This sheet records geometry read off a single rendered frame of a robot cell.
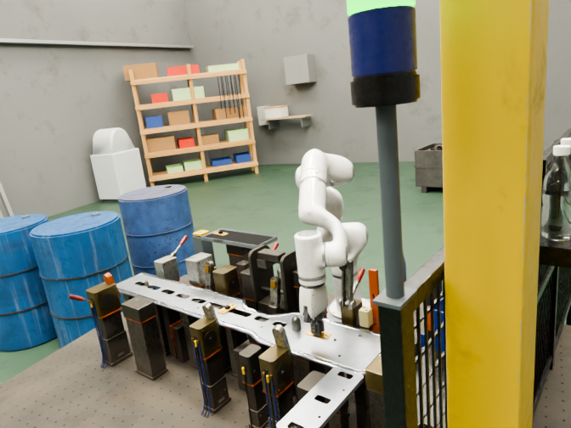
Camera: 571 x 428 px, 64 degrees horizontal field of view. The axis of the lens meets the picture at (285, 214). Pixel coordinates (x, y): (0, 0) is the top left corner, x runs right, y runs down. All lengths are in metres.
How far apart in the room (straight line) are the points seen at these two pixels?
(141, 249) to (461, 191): 4.00
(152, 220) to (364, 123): 7.00
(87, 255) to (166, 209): 0.98
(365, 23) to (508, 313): 0.40
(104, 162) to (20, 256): 5.65
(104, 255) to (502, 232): 3.29
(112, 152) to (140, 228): 5.20
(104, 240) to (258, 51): 8.56
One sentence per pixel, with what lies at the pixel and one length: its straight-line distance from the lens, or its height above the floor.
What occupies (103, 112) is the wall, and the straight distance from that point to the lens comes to 10.42.
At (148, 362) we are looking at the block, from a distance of 2.06.
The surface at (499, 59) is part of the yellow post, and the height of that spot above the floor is 1.81.
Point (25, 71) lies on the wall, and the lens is 9.59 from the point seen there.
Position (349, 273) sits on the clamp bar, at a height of 1.18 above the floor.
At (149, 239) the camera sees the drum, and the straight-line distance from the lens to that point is 4.38.
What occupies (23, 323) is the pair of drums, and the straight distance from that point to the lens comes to 4.31.
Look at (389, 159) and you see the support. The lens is 0.51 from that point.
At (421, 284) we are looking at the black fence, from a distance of 0.62.
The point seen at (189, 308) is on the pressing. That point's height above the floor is 1.00.
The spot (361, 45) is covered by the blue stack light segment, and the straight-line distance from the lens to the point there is 0.49.
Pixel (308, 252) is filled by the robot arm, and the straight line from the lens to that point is 1.35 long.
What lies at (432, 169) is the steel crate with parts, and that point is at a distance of 7.34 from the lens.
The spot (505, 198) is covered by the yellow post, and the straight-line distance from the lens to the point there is 0.60.
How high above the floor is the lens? 1.81
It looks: 15 degrees down
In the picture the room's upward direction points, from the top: 7 degrees counter-clockwise
